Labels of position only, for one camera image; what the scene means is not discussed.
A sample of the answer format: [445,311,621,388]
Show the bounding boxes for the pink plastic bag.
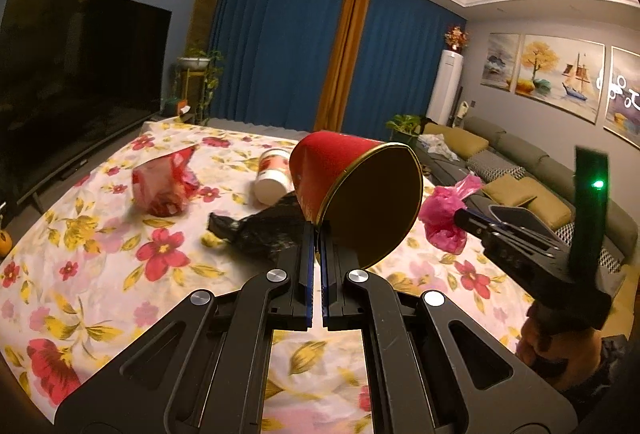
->
[418,174,483,255]

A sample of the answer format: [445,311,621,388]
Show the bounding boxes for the black plastic bag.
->
[207,192,306,264]

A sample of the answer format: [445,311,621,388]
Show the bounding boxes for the red paper cup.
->
[288,131,424,268]

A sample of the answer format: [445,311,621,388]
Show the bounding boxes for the white orange paper cup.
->
[253,148,293,206]

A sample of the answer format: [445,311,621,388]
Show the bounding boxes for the red snack bag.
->
[131,146,200,217]

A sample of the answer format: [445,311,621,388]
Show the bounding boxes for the person's right hand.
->
[516,302,602,392]

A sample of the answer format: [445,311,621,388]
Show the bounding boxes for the yellow cushion near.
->
[482,175,573,230]

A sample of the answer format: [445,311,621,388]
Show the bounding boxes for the yellow cushion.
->
[482,175,573,230]
[424,123,489,160]

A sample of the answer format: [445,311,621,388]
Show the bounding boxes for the grey sectional sofa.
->
[414,114,640,275]

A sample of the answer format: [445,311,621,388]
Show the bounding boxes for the patterned pillow far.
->
[466,150,526,183]

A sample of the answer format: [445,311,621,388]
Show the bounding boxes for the yellow cushion far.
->
[424,123,489,160]

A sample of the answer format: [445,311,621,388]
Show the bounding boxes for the white cloth on sofa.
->
[418,134,459,161]

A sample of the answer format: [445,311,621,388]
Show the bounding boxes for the white standing air conditioner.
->
[426,50,463,125]

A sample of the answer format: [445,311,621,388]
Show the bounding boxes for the purple abstract painting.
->
[604,46,640,148]

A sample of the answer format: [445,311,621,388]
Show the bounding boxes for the potted plant green pot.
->
[385,114,423,147]

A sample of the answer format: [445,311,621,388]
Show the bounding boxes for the sailboat painting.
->
[515,34,605,124]

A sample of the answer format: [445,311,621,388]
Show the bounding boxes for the small landscape painting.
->
[480,33,521,92]

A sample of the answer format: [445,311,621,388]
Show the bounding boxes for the red flower ornament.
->
[444,26,469,53]

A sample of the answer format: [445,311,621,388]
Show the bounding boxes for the floral tablecloth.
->
[1,121,533,433]

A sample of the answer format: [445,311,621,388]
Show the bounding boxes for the orange curtain strip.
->
[314,0,370,132]

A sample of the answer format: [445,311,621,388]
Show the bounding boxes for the plant on wooden stand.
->
[175,46,224,125]

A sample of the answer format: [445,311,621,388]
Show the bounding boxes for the blue curtains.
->
[209,0,466,140]

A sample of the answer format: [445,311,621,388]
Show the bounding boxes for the black television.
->
[1,0,171,206]

